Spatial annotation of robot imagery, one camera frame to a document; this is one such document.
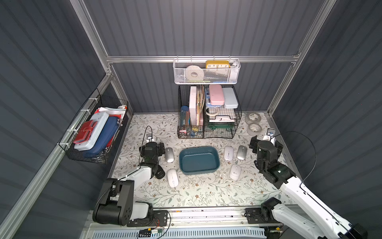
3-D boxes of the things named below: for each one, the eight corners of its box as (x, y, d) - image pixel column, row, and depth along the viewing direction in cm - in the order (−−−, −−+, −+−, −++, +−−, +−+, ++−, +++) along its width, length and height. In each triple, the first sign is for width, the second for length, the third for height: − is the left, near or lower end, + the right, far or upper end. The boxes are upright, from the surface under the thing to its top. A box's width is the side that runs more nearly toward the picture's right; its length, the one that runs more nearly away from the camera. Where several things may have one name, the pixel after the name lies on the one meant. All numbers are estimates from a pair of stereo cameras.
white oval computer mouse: (228, 178, 89) (229, 176, 86) (230, 164, 94) (231, 162, 92) (238, 181, 87) (239, 179, 85) (240, 167, 93) (241, 165, 91)
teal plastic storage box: (178, 175, 90) (178, 171, 86) (180, 149, 101) (180, 146, 98) (220, 174, 90) (221, 171, 86) (217, 149, 101) (218, 146, 97)
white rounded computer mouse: (224, 160, 96) (225, 158, 94) (222, 147, 102) (223, 146, 100) (234, 160, 96) (234, 158, 94) (231, 147, 102) (232, 146, 100)
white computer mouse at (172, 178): (169, 188, 85) (168, 187, 82) (167, 171, 91) (166, 169, 89) (179, 186, 86) (179, 184, 83) (176, 169, 92) (176, 167, 90)
